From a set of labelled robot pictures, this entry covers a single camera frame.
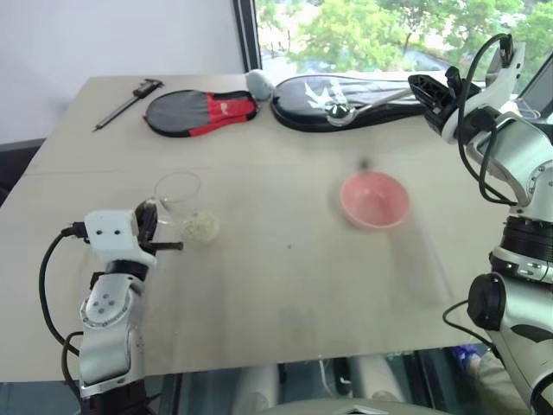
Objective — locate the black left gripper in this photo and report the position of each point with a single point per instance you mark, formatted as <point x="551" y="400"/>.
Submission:
<point x="147" y="235"/>

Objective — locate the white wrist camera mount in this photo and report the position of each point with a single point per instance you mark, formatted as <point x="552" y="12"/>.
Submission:
<point x="110" y="233"/>
<point x="506" y="82"/>

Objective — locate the red black paddle case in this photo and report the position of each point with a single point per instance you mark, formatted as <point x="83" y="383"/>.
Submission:
<point x="190" y="112"/>

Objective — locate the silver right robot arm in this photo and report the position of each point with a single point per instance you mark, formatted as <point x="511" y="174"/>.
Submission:
<point x="518" y="147"/>

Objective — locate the oatmeal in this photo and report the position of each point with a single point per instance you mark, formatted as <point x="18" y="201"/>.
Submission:
<point x="199" y="227"/>

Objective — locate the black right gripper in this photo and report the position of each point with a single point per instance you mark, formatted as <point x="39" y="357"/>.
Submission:
<point x="464" y="91"/>

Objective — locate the dark window frame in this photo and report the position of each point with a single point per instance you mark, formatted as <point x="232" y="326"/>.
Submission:
<point x="247" y="34"/>

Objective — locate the glass mug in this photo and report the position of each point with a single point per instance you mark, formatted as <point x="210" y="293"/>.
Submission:
<point x="181" y="203"/>

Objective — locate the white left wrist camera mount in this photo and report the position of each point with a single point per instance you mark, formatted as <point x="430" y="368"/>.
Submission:
<point x="110" y="233"/>

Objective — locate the grey plush ball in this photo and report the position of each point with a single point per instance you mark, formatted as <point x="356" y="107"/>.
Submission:
<point x="259" y="84"/>

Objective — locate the pink bowl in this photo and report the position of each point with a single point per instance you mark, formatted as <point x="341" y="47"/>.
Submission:
<point x="373" y="201"/>

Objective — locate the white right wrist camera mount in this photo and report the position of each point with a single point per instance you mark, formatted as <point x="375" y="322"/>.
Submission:
<point x="506" y="82"/>

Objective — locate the black racket case white logo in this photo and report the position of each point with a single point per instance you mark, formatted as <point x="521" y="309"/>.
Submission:
<point x="302" y="104"/>

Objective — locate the black caliper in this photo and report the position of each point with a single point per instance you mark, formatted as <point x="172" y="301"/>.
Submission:
<point x="129" y="101"/>

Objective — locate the person in beige clothing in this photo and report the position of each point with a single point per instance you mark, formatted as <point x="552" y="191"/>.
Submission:
<point x="488" y="384"/>

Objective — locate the metal spoon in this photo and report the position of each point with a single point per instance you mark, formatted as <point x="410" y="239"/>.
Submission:
<point x="341" y="114"/>

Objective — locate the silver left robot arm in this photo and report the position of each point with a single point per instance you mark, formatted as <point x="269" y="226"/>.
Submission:
<point x="106" y="328"/>

